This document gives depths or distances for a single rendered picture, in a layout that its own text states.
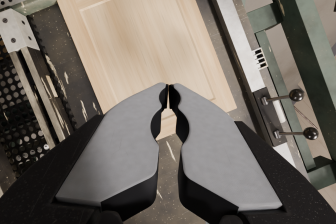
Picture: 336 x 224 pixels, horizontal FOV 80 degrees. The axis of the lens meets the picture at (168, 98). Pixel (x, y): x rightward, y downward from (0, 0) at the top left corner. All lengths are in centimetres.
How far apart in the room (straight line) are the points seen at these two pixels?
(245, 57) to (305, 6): 26
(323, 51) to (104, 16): 74
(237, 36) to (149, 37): 30
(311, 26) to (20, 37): 94
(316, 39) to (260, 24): 19
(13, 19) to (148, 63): 43
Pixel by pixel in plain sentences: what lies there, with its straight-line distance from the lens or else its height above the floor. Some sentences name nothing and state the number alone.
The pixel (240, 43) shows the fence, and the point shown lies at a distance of 74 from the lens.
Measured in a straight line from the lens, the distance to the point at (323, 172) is 102.
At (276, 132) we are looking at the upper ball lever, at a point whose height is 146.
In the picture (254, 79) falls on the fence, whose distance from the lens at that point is 74.
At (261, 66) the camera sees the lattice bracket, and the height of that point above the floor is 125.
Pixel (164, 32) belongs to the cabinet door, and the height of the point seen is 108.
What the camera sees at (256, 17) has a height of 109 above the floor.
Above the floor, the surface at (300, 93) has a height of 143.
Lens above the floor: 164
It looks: 35 degrees down
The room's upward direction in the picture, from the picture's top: 158 degrees clockwise
